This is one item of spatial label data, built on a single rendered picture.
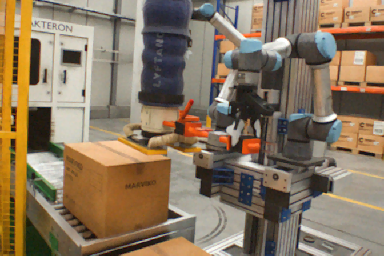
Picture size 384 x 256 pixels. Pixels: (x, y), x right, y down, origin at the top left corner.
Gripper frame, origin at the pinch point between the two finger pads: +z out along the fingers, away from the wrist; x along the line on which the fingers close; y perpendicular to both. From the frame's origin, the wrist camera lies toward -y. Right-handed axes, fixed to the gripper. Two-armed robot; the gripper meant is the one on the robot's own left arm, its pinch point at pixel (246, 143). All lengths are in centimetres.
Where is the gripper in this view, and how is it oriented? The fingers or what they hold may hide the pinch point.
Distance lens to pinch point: 114.7
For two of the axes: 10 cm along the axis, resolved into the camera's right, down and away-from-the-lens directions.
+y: -5.7, -1.1, 8.2
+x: -8.2, -0.2, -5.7
